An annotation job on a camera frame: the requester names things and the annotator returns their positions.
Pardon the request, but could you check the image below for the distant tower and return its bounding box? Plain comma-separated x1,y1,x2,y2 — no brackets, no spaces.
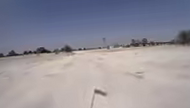
102,37,107,49

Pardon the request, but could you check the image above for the row of distant trees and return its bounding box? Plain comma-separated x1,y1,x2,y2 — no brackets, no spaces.
0,29,190,65

